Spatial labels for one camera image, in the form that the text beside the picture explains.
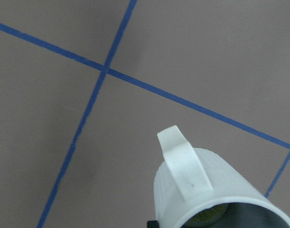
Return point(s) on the yellow lemon slice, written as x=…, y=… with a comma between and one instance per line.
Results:
x=207, y=217

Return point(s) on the brown paper table mat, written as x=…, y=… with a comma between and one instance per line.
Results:
x=229, y=56

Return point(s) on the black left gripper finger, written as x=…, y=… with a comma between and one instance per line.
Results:
x=152, y=224

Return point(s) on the white ribbed mug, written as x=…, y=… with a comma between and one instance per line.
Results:
x=194, y=179

